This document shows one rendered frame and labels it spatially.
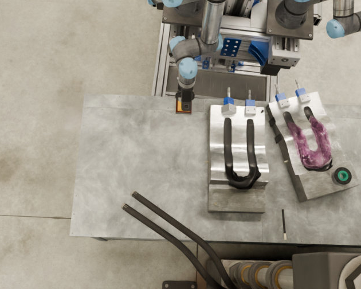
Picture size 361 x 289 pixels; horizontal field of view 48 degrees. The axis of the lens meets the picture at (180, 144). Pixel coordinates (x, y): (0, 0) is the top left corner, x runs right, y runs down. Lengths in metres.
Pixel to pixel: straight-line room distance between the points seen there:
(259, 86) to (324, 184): 1.07
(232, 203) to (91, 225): 0.65
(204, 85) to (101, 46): 0.86
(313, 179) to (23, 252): 1.83
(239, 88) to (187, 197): 1.09
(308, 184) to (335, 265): 1.21
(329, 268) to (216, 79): 2.16
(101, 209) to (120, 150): 0.29
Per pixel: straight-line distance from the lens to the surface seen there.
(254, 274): 1.44
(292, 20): 2.02
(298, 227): 2.01
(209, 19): 1.62
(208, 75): 2.79
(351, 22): 1.74
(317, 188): 1.95
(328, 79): 3.23
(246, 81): 2.81
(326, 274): 0.76
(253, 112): 1.96
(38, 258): 2.81
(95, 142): 2.01
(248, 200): 1.90
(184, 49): 1.74
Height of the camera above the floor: 2.70
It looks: 73 degrees down
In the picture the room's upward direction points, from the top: 9 degrees clockwise
